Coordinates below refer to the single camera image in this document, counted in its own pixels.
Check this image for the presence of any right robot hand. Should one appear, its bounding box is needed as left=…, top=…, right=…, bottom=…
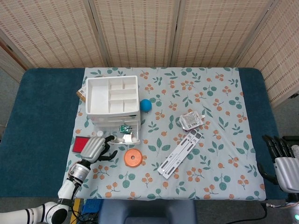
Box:
left=256, top=134, right=299, bottom=193

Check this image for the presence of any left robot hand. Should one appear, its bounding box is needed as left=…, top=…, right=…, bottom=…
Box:
left=80, top=134, right=119, bottom=164

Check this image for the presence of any clear drawer with white knob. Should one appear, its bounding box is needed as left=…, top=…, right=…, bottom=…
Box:
left=90, top=121, right=142, bottom=145

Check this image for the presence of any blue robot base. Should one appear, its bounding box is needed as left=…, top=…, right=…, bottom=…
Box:
left=98, top=200, right=197, bottom=224

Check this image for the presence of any clear drawer with grey knob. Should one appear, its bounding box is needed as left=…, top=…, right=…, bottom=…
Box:
left=90, top=115, right=140, bottom=122

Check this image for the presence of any white plastic drawer organizer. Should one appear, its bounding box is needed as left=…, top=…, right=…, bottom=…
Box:
left=85, top=76, right=142, bottom=128

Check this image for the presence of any brown object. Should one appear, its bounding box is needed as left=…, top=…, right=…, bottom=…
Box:
left=76, top=86, right=87, bottom=101

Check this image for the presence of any red ink pad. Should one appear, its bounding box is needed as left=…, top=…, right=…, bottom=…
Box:
left=72, top=136, right=91, bottom=154

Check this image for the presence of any orange disc with hole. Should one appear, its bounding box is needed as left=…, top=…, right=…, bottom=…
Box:
left=123, top=148, right=143, bottom=168

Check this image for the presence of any blue crate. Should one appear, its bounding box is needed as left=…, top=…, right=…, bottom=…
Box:
left=83, top=198, right=103, bottom=214

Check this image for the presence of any teal table cover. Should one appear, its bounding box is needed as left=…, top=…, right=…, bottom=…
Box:
left=0, top=67, right=287, bottom=203

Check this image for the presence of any blue ball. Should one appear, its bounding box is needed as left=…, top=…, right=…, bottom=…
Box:
left=140, top=99, right=153, bottom=113

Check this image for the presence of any leaf and berry tablecloth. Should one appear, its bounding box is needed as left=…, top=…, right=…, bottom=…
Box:
left=60, top=67, right=268, bottom=201

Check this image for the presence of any white folding laptop stand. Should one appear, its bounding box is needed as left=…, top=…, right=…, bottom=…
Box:
left=157, top=130, right=203, bottom=179

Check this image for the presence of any silver spout pouch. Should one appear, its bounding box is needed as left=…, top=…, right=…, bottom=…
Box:
left=178, top=111, right=206, bottom=131

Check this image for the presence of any bamboo folding screen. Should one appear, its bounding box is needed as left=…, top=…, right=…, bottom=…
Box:
left=0, top=0, right=299, bottom=109

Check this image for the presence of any black cable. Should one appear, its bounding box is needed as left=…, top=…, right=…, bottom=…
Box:
left=233, top=203, right=268, bottom=224

